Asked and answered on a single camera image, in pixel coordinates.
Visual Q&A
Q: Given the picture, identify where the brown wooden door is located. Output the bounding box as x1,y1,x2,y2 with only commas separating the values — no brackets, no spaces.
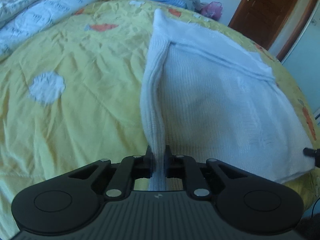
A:
228,0,318,60

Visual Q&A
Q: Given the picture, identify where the white wardrobe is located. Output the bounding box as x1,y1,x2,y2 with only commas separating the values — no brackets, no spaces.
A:
283,12,319,116

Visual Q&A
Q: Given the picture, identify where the white text print quilt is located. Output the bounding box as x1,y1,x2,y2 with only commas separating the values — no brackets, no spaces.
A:
1,0,100,61

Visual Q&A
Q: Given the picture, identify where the yellow carrot print bedspread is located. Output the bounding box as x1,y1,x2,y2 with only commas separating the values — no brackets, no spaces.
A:
1,0,319,239

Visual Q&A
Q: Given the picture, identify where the white knit sweater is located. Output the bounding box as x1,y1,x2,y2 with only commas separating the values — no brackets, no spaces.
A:
140,9,315,191

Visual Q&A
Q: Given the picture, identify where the pink plastic bag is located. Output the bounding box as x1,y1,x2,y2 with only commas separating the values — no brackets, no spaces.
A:
200,2,223,21

